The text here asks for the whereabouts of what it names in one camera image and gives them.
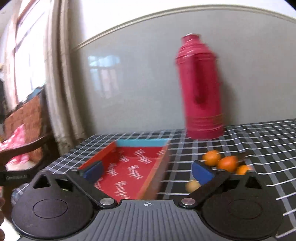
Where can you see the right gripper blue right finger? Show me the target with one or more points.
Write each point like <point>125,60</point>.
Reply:
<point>202,173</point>

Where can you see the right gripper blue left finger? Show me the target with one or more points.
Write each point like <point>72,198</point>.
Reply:
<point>93,172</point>

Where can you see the orange tangerine small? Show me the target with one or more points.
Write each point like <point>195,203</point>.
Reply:
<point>241,170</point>

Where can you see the tan round longan fruit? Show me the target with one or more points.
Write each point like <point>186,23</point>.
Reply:
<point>192,185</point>

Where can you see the colourful cardboard box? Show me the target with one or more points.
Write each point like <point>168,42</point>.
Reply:
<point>132,169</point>

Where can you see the black white checked tablecloth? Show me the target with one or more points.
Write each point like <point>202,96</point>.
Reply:
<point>163,185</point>

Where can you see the pink plastic bag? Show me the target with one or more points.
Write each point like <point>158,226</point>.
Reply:
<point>16,140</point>

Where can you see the dark wooden chair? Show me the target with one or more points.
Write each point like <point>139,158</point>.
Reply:
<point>30,145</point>

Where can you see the red thermos flask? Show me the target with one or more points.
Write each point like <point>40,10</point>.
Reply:
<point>197,69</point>

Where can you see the beige curtain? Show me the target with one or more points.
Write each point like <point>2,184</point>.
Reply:
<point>62,103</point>

